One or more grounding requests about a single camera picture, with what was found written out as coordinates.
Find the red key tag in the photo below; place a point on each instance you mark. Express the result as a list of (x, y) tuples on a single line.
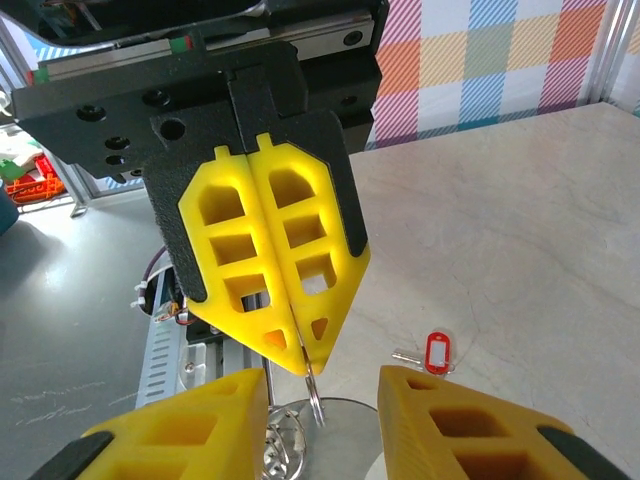
[(440, 352)]

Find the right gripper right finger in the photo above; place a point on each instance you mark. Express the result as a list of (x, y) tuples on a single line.
[(410, 450)]

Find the orange plastic lattice piece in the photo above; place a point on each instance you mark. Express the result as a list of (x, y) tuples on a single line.
[(35, 189)]

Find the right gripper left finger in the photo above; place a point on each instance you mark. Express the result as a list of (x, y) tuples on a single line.
[(230, 450)]

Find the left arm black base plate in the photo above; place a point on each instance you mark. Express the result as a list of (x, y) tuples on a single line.
[(202, 334)]

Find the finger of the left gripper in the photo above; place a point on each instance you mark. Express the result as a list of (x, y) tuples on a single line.
[(195, 260), (330, 300)]

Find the transparent zip bag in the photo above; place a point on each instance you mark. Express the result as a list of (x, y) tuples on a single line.
[(345, 440)]

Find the aluminium frame post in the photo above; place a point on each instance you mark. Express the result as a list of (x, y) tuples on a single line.
[(607, 50)]

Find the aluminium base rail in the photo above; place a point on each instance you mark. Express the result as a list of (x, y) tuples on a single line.
[(235, 357)]

